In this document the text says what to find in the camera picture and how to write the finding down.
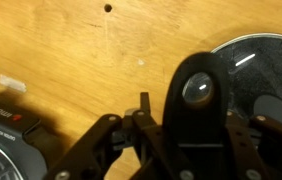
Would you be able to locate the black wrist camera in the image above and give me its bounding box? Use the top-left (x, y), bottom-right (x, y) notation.
top-left (0, 87), bottom-right (64, 180)

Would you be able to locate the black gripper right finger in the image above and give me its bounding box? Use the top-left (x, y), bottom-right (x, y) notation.
top-left (225, 112), bottom-right (282, 180)

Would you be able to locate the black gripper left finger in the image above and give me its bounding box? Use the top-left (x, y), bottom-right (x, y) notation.
top-left (44, 114), bottom-right (122, 180)

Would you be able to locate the glass lid black knob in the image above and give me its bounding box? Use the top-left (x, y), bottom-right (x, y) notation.
top-left (163, 33), bottom-right (282, 147)

